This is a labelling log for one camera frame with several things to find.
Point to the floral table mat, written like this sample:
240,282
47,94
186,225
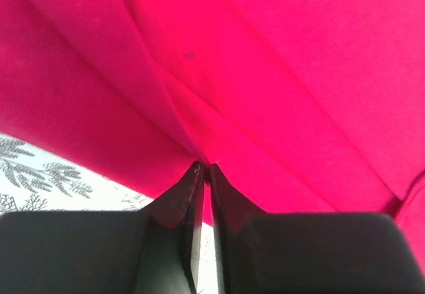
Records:
33,180

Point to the red t shirt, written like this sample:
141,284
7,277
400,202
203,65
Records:
306,105

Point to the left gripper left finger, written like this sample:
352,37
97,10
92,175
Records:
152,250

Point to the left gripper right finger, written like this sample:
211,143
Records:
347,252

